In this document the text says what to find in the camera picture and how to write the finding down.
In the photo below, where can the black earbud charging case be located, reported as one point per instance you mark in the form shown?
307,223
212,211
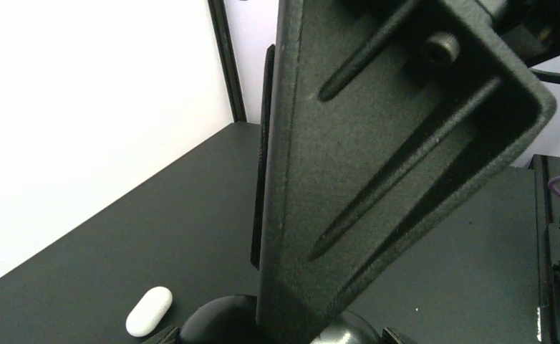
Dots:
241,319

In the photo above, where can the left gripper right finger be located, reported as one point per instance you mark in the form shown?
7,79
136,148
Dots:
386,115

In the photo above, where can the white oval case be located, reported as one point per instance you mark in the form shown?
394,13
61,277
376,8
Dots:
148,312

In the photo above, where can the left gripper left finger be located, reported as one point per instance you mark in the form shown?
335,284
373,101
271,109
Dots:
262,156

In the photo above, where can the left back frame post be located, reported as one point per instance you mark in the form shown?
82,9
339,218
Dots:
224,43

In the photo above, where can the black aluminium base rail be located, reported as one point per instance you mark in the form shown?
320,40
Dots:
547,205

